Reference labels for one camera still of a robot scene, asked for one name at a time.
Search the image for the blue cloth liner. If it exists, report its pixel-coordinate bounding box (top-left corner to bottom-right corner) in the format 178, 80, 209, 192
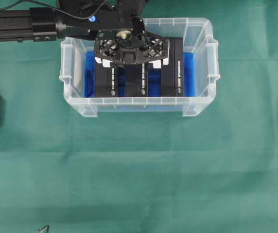
84, 51, 195, 98

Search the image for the black box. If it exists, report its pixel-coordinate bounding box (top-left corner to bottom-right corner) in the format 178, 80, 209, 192
160, 37, 184, 97
94, 63, 119, 98
124, 63, 149, 97

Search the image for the green table cloth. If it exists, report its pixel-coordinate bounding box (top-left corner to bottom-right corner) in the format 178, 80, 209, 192
0, 0, 278, 233

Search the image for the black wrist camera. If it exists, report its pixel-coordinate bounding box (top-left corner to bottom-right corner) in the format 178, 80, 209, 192
56, 0, 149, 17

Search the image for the clear plastic storage case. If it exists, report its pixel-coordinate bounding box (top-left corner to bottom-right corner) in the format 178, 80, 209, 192
59, 18, 220, 117

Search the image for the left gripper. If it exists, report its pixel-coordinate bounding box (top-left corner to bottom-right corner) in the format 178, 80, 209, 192
63, 10, 170, 68

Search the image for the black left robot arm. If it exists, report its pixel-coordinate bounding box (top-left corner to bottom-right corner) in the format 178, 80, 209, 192
0, 0, 171, 68

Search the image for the black camera cable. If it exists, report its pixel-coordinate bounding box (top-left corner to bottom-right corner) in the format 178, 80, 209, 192
12, 0, 113, 21

